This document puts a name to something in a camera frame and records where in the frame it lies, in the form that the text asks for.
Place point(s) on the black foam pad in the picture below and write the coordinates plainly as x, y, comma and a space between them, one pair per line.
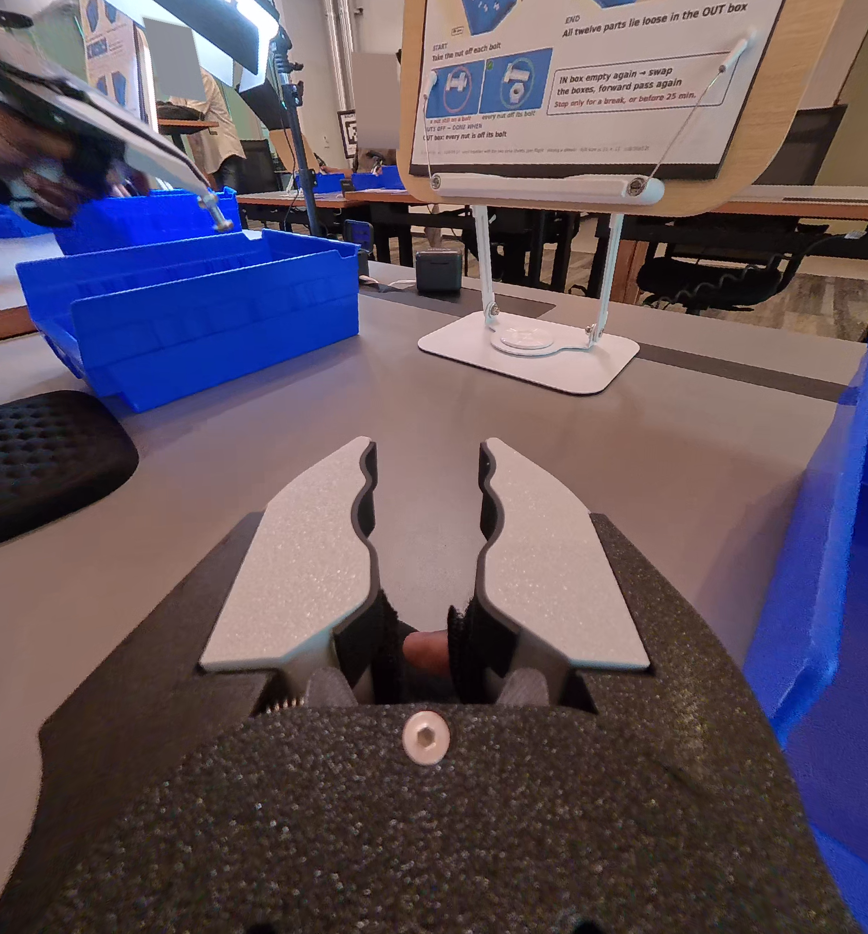
40, 460

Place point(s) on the person's right hand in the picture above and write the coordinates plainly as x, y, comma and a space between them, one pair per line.
425, 651

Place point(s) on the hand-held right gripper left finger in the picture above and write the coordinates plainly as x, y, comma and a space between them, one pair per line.
295, 576

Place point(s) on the small black charging dock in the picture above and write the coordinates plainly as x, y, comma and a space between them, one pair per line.
361, 233

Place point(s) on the studio LED light panel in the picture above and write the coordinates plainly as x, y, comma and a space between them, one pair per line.
215, 29

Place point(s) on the black white marker sign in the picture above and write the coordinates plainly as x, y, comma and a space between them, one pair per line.
348, 135

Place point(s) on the blue plastic bin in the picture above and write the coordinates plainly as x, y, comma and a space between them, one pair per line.
222, 343
11, 222
827, 584
317, 181
135, 219
379, 181

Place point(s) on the black floor lamp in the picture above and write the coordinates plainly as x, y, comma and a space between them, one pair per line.
0, 14

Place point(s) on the person's left hand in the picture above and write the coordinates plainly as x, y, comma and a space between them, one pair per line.
11, 131

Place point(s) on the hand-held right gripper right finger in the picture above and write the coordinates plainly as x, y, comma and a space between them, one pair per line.
558, 576

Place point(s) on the black charging case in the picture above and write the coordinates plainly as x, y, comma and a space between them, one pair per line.
439, 274

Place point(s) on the black light stand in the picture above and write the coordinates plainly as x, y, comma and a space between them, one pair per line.
299, 160

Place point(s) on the instruction poster on stand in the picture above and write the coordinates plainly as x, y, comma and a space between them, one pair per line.
109, 58

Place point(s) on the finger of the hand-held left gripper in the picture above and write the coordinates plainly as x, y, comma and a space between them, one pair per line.
98, 109
167, 168

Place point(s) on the black office chair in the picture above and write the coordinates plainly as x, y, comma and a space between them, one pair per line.
711, 281

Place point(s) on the large steel bolt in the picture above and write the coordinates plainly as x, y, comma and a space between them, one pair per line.
210, 208

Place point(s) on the white document stand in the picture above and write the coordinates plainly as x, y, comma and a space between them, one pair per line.
550, 365

